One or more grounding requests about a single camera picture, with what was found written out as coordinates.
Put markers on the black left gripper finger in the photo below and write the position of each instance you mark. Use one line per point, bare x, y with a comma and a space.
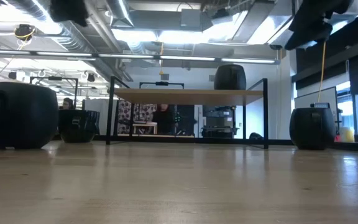
82, 18

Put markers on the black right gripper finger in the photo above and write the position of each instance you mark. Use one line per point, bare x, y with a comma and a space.
308, 14
311, 35

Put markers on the black mug green inside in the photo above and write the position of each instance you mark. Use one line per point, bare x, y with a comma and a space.
312, 129

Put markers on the long ceiling light bar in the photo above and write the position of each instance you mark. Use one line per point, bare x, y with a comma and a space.
126, 56

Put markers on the small device blue lights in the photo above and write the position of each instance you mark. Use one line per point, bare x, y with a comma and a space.
320, 105

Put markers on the person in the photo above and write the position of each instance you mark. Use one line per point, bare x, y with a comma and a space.
164, 119
67, 104

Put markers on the black mug orange-red inside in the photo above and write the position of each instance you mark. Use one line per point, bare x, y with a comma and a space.
230, 77

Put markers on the yellow container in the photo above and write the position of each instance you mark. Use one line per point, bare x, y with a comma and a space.
347, 134

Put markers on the patterned partition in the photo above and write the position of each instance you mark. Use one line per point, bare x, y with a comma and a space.
124, 116

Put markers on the black rounded object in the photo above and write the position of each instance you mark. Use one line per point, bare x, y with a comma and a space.
255, 136

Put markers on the small light wooden table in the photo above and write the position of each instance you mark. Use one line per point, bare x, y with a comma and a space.
145, 124

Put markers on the black equipment cart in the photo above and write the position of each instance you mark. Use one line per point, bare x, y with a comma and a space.
219, 121

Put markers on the silver ribbed ventilation duct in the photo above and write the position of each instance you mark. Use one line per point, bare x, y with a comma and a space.
73, 34

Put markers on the black metal rack frame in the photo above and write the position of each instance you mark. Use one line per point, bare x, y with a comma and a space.
162, 83

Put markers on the wooden shelf black metal frame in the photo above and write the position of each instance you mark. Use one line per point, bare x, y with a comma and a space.
188, 96

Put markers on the black aluminium rig frame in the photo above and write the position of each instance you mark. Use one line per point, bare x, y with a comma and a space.
197, 140

